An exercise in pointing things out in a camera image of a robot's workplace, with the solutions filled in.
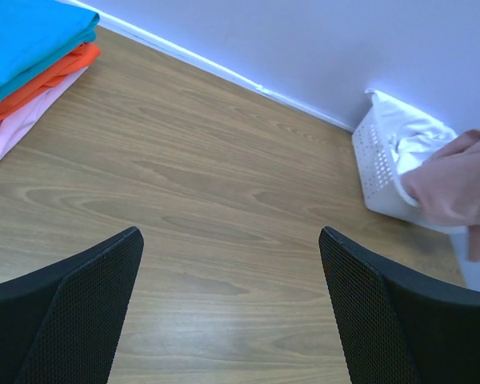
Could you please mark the folded teal t-shirt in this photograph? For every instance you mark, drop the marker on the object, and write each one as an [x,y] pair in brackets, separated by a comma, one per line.
[34,35]

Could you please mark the folded orange t-shirt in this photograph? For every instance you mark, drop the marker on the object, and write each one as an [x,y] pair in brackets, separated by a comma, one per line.
[79,58]

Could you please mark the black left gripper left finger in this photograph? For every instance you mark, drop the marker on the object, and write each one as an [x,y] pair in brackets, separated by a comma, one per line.
[62,323]

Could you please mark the white perforated plastic basket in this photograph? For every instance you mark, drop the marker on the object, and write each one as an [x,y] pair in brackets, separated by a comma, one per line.
[381,184]

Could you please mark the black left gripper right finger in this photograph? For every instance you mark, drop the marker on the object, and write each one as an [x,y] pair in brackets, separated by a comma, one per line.
[398,325]

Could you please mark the folded light pink t-shirt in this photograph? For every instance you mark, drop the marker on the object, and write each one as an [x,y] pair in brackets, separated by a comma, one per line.
[14,127]

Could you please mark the dusty pink t-shirt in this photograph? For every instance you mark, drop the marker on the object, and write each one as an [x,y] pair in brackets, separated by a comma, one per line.
[447,187]

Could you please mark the white crumpled t-shirt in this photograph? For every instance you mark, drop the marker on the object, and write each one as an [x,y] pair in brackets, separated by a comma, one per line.
[412,135]

